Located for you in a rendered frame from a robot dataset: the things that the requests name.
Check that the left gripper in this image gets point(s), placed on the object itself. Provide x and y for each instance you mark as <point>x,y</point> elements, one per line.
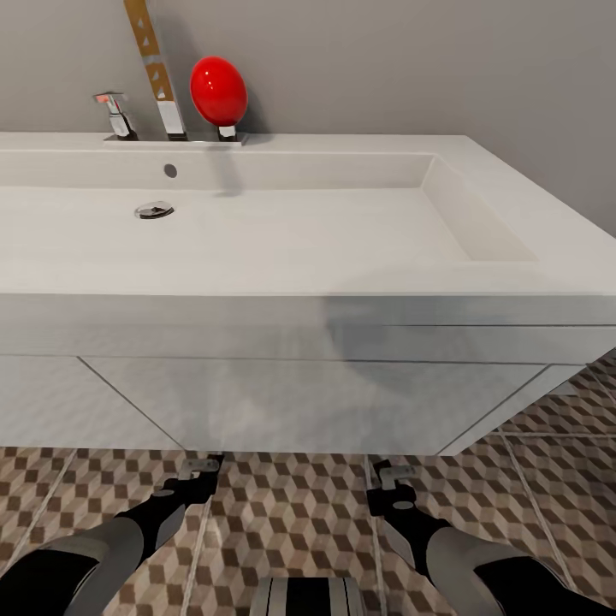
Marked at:
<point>199,490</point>

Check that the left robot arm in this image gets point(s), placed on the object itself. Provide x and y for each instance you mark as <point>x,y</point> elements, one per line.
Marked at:
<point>79,574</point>

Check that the mousetrap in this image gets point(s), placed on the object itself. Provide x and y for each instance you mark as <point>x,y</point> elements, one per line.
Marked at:
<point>212,475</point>
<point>381,465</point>

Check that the bathtub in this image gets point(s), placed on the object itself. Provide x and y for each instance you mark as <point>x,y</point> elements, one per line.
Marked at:
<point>565,389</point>

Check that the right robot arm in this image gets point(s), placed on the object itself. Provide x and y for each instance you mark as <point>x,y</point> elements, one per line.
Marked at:
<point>477,577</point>

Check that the furniture sink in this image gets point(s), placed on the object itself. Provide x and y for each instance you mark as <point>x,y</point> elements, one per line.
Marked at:
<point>286,293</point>

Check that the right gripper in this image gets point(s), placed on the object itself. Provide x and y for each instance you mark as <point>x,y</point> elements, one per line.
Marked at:
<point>378,497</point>

